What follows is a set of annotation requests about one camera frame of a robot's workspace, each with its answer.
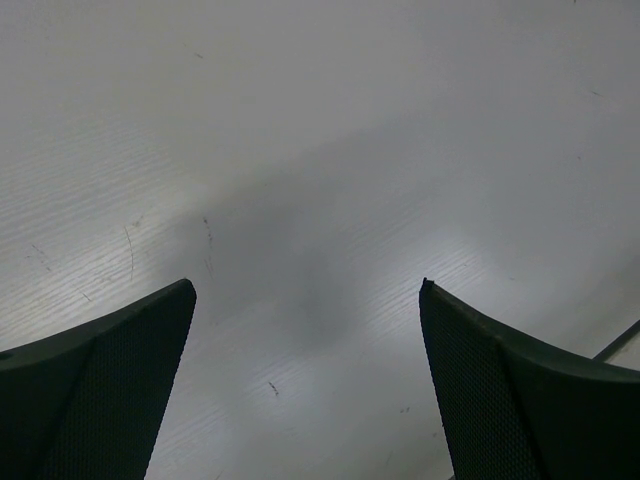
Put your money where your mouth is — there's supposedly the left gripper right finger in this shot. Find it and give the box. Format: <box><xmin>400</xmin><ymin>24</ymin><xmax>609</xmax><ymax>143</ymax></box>
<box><xmin>419</xmin><ymin>280</ymin><xmax>639</xmax><ymax>479</ymax></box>

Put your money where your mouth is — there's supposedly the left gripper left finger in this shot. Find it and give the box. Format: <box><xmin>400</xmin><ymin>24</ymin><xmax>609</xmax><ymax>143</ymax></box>
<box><xmin>1</xmin><ymin>279</ymin><xmax>195</xmax><ymax>479</ymax></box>

